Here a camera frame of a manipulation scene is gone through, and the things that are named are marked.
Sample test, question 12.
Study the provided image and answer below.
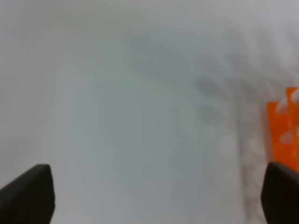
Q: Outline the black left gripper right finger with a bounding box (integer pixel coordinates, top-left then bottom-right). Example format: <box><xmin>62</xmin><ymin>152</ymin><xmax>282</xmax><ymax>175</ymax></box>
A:
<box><xmin>261</xmin><ymin>162</ymin><xmax>299</xmax><ymax>224</ymax></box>

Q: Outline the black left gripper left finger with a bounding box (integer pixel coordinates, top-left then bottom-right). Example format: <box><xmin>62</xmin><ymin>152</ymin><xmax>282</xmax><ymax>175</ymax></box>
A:
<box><xmin>0</xmin><ymin>164</ymin><xmax>56</xmax><ymax>224</ymax></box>

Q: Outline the orange test tube rack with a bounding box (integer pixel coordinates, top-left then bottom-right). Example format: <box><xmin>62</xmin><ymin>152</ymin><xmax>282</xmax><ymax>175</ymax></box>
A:
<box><xmin>266</xmin><ymin>87</ymin><xmax>299</xmax><ymax>171</ymax></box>

